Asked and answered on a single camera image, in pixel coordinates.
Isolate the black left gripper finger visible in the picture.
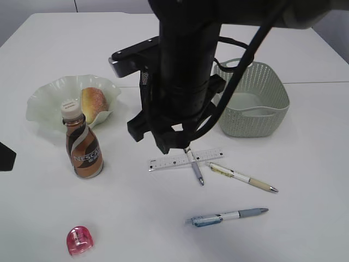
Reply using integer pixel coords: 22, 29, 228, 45
0, 142, 16, 171

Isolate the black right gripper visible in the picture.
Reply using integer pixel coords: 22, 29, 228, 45
127, 1, 221, 154

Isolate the brown Nescafe coffee bottle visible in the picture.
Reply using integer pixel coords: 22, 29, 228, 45
61, 99, 104, 178

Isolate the sugared bread loaf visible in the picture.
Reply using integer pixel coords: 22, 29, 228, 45
81, 87, 109, 124

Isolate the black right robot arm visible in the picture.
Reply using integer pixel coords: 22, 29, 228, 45
112, 1, 348, 154

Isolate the black mesh pen holder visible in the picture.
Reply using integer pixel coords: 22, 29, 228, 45
139, 71, 150, 110

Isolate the grey and white pen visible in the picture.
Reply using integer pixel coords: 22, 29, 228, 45
184, 147, 204, 186

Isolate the pale green wavy glass plate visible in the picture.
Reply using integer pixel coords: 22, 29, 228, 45
26, 74, 121, 133

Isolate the grey-green plastic woven basket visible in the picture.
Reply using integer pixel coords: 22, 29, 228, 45
219, 62, 290, 138

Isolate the beige and white pen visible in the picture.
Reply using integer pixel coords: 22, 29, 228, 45
206, 162, 279, 193

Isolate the pink pencil sharpener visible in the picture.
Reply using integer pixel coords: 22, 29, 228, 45
66, 225, 94, 257

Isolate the blue and white pen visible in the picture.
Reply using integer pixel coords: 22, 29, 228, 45
185, 208, 269, 228

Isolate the clear plastic ruler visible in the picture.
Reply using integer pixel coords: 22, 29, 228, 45
148, 148, 225, 171

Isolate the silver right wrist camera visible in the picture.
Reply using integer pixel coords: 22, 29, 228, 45
109, 36, 159, 78

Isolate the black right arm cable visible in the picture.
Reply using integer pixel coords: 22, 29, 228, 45
188, 0, 290, 142

